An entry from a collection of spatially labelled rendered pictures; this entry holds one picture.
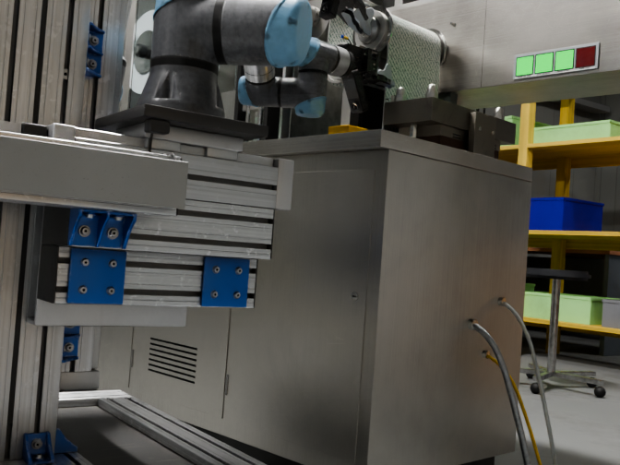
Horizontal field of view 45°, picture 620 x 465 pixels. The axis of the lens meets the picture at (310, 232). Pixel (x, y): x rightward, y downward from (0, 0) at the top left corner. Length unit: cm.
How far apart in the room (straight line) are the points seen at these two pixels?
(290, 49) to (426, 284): 78
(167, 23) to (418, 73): 109
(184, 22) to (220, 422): 120
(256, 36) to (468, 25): 124
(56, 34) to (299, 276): 84
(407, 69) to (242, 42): 100
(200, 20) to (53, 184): 41
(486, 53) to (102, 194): 153
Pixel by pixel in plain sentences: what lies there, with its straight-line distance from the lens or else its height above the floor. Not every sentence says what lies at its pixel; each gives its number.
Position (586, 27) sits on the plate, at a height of 127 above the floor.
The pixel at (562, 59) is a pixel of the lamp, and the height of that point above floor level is 119.
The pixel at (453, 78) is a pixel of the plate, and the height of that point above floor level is 118.
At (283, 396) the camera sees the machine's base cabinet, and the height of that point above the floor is 25.
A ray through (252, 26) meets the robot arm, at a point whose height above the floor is 97.
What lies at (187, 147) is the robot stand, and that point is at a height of 77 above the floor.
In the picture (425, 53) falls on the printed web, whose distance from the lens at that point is 229.
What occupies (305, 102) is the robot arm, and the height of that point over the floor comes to 98.
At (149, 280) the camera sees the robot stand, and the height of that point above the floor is 55.
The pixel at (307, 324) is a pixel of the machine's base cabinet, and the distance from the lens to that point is 186.
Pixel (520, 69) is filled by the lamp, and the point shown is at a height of 118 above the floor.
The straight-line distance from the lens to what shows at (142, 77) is 286.
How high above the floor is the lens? 60
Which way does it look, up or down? 2 degrees up
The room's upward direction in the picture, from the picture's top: 4 degrees clockwise
